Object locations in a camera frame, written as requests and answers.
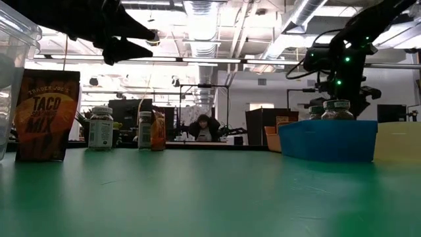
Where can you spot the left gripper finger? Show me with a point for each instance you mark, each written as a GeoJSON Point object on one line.
{"type": "Point", "coordinates": [131, 28]}
{"type": "Point", "coordinates": [125, 51]}

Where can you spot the white lid glass spice jar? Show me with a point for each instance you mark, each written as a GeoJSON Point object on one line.
{"type": "Point", "coordinates": [144, 131]}
{"type": "Point", "coordinates": [100, 131]}

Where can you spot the Taco seasoning mix packet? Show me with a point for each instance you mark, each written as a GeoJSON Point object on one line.
{"type": "Point", "coordinates": [158, 131]}
{"type": "Point", "coordinates": [46, 115]}

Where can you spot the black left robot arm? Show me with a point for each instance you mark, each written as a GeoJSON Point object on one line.
{"type": "Point", "coordinates": [39, 13]}

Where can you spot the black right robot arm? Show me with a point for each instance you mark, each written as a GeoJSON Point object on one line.
{"type": "Point", "coordinates": [368, 23]}

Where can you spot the black background robot arm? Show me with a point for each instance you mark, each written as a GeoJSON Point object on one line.
{"type": "Point", "coordinates": [235, 131]}

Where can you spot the black ceiling dome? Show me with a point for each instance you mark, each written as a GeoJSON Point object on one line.
{"type": "Point", "coordinates": [154, 42]}

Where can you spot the black monitor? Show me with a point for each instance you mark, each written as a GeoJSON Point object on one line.
{"type": "Point", "coordinates": [391, 113]}

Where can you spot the blue plastic bin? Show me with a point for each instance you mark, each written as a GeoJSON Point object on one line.
{"type": "Point", "coordinates": [329, 141]}

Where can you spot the black background screen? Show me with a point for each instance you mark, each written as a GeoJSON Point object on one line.
{"type": "Point", "coordinates": [128, 113]}

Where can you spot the yellow plastic bin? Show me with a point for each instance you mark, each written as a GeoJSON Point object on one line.
{"type": "Point", "coordinates": [398, 141]}

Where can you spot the orange plastic bin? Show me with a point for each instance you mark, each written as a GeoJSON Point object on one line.
{"type": "Point", "coordinates": [272, 138]}

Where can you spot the clear plastic container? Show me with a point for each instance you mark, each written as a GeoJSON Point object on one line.
{"type": "Point", "coordinates": [13, 66]}

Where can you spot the black partition panel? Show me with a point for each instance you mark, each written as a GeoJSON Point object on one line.
{"type": "Point", "coordinates": [260, 126]}

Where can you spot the person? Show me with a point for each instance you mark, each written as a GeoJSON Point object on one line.
{"type": "Point", "coordinates": [204, 130]}

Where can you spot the black gantry frame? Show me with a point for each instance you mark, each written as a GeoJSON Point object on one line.
{"type": "Point", "coordinates": [204, 86]}
{"type": "Point", "coordinates": [296, 90]}

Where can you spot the overhead frame beam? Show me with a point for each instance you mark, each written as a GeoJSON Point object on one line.
{"type": "Point", "coordinates": [213, 60]}

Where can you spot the silver ventilation duct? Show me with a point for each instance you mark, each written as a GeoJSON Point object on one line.
{"type": "Point", "coordinates": [306, 13]}

